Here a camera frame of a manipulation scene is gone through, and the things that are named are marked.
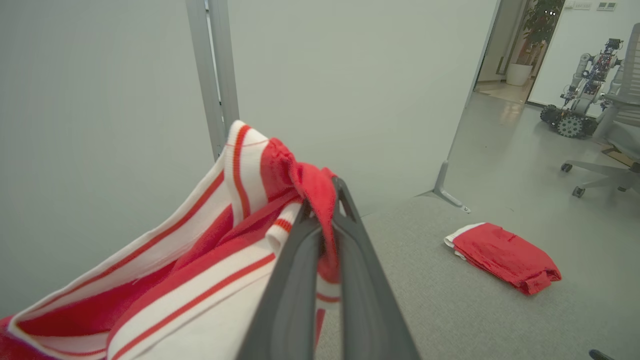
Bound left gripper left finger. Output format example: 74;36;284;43
236;199;322;360

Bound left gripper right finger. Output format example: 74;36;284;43
331;177;421;360

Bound red trousers with white stripes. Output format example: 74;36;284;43
0;120;346;360

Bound folded red and white garment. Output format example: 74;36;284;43
444;222;563;296

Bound white plant pot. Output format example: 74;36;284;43
506;62;534;87

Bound grey wheeled robot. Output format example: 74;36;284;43
540;37;626;139

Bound grey office chair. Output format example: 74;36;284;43
560;22;640;199

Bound green potted plant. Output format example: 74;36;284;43
520;0;566;66

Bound grey metal partition post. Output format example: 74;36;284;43
185;0;241;161

